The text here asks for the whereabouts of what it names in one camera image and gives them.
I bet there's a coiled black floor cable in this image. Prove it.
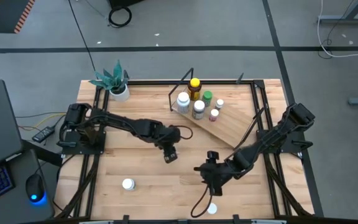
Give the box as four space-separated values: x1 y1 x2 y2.
108 5 133 29

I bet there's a snake plant in white pot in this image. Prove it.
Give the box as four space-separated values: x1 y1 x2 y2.
88 60 131 102

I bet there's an amber bottle yellow cap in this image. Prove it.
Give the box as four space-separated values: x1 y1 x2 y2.
187 77 203 101

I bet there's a green bottle green cap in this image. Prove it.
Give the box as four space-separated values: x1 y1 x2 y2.
201 90 213 108

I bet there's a thin black floor cable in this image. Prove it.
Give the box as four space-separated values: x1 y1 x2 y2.
317 38 334 60

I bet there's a pink bottle white cap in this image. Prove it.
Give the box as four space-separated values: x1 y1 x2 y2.
208 108 220 123

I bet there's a black power adapter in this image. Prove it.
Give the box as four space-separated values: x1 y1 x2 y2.
31 125 56 144

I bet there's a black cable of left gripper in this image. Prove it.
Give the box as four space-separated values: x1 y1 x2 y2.
172 124 194 141

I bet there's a yellow wire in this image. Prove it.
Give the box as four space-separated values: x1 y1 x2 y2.
34 112 67 130

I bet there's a wide brown bottle white cap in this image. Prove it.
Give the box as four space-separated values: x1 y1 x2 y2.
191 100 206 121

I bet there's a long black floor cable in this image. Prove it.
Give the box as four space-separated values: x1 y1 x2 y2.
68 0 98 73

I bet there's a wooden shelf black metal frame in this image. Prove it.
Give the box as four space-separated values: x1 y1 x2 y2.
168 67 265 152

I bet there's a large white pill bottle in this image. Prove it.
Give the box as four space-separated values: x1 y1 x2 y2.
176 91 191 114

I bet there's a black aluminium table frame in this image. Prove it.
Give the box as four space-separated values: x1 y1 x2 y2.
54 70 315 224

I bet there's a white floor cable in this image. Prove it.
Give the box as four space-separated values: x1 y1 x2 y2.
317 0 358 58

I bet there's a slim white pill bottle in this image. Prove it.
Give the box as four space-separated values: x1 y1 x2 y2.
122 178 136 191

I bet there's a black computer mouse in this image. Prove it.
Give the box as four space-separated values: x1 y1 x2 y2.
25 173 47 203

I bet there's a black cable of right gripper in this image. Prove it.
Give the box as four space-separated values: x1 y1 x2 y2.
190 183 214 219

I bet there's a black lower desk surface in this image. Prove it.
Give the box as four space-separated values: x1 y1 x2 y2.
0 149 55 224

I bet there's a grey metal desk leg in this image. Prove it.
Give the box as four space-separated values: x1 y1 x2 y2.
318 0 358 25

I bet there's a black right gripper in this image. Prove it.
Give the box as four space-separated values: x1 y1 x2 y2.
193 151 237 197

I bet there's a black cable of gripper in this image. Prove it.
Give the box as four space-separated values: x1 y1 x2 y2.
172 124 194 141
190 183 214 219

